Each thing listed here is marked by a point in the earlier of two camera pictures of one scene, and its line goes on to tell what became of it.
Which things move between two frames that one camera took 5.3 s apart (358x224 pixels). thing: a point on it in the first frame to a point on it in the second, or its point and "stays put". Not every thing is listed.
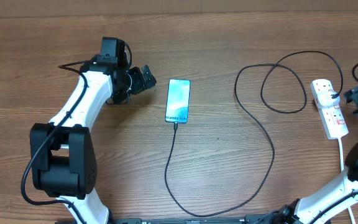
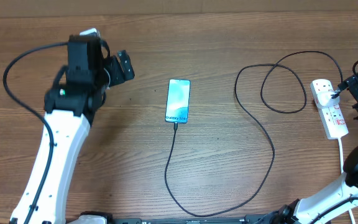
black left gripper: [140, 83] to [118, 75]
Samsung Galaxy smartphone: [178, 101] stays put
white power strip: [332, 117] stays put
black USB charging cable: [256, 124] stays put
